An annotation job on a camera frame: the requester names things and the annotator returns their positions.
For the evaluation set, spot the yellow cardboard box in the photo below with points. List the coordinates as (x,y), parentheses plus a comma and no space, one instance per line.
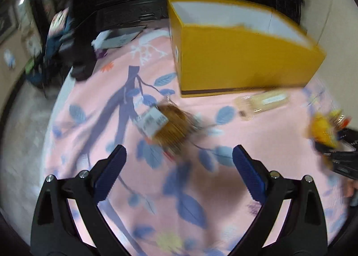
(237,62)

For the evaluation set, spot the yellow bread packet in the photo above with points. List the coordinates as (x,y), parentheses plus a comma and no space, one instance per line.
(323,128)

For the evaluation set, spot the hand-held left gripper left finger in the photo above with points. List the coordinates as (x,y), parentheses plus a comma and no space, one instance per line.
(110,172)

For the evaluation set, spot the white flat box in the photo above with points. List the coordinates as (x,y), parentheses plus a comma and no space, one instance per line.
(120,38)

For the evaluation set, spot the blue white wall note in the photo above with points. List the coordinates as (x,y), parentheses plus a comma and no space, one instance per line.
(9,60)

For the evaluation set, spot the brown bread packet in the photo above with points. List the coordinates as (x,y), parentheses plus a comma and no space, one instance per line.
(170,127)

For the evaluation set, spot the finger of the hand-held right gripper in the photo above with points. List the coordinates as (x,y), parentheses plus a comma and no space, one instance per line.
(346,135)
(341,160)

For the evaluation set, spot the clear sesame bar packet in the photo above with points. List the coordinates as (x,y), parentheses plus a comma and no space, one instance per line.
(265,102)

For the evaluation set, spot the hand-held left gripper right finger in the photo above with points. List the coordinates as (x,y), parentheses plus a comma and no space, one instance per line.
(249,172)

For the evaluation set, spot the pink floral tablecloth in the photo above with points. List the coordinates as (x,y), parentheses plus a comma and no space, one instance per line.
(237,132)

